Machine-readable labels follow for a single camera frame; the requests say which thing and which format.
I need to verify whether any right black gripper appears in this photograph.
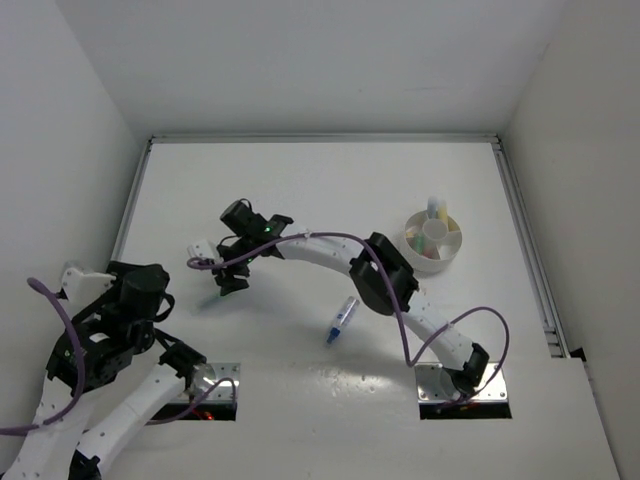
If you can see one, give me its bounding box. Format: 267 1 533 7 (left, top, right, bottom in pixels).
211 235 259 295

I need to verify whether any clear glue stick blue cap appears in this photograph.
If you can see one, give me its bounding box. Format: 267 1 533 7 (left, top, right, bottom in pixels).
325 296 360 346

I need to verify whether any white round divided container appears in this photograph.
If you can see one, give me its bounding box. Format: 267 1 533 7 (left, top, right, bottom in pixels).
399 211 463 274

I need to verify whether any blue highlighter pen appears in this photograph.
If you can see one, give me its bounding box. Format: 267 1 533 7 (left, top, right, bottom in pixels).
427 196 440 219

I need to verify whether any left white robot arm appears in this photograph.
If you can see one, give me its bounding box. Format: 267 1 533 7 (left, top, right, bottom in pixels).
1 261 206 479

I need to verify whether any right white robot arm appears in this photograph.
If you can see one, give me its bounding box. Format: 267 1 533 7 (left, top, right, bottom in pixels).
213 200 489 397

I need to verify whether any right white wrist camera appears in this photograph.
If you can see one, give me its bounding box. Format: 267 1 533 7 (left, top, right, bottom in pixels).
187 239 218 261

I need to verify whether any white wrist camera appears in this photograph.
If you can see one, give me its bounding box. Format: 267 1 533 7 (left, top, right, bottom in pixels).
187 239 218 261
61 261 116 305

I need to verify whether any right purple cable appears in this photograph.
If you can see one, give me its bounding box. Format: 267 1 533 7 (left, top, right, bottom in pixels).
186 230 511 406

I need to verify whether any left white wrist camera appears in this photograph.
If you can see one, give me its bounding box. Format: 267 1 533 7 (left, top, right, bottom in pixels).
61 261 116 305

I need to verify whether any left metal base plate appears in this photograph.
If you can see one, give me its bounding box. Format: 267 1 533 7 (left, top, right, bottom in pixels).
188 363 240 405

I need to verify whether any metal base plate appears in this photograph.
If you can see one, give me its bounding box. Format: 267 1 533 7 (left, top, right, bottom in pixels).
414 362 508 405
188 363 240 405

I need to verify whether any aluminium frame rail back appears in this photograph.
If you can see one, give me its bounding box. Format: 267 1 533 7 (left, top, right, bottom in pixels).
149 133 500 145

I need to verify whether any aluminium frame rail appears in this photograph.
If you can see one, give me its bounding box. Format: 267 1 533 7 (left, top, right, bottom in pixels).
493 140 571 358
84 137 154 359
149 133 500 145

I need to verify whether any aluminium frame rail left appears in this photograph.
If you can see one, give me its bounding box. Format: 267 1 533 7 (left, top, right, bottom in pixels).
84 137 154 359

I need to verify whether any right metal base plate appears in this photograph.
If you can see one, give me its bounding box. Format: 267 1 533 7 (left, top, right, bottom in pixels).
414 362 508 405

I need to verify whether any aluminium frame rail right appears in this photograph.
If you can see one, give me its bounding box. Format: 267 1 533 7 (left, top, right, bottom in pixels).
493 140 571 358

